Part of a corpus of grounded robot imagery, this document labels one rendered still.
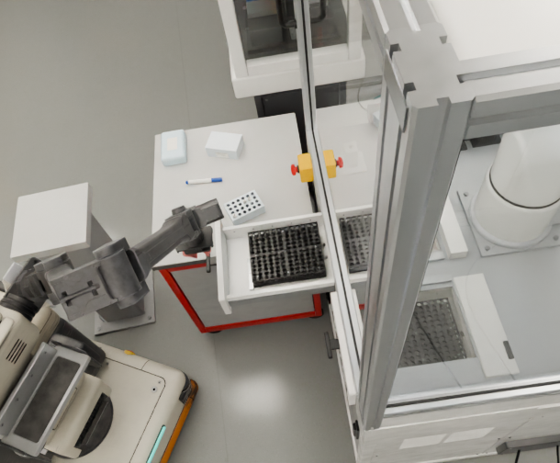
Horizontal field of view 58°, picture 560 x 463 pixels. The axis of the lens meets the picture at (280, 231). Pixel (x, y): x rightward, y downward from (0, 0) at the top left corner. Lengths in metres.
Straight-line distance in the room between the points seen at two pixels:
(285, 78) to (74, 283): 1.40
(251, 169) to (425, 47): 1.58
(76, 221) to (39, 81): 2.17
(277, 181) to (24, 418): 1.09
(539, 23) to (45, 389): 1.28
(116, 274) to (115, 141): 2.51
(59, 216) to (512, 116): 1.84
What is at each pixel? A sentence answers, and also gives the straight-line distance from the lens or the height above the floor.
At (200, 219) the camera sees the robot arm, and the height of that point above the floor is 1.20.
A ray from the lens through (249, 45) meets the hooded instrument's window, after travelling 1.99.
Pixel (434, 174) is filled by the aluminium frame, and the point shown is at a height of 1.92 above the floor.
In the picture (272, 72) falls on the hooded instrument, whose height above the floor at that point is 0.91.
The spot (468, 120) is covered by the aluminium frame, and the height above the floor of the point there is 1.97.
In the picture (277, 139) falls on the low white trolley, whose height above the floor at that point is 0.76.
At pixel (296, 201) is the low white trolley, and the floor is 0.76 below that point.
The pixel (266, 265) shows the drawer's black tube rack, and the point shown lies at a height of 0.87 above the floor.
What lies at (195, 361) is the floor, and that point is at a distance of 2.43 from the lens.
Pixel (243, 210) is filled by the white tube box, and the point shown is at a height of 0.80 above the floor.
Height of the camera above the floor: 2.22
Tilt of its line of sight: 57 degrees down
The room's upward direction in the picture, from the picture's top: 12 degrees counter-clockwise
